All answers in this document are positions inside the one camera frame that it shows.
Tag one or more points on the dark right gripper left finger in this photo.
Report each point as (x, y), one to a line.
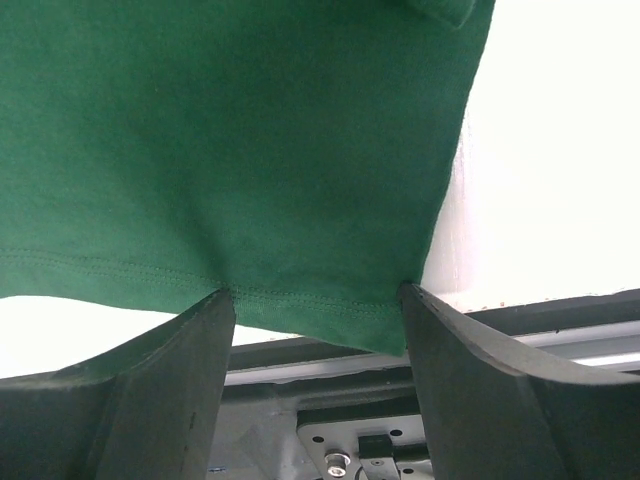
(145, 409)

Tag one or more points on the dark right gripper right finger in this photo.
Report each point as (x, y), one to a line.
(495, 408)

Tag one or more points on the green t shirt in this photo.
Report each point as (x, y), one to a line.
(294, 153)

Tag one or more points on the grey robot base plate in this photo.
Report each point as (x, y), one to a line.
(365, 426)

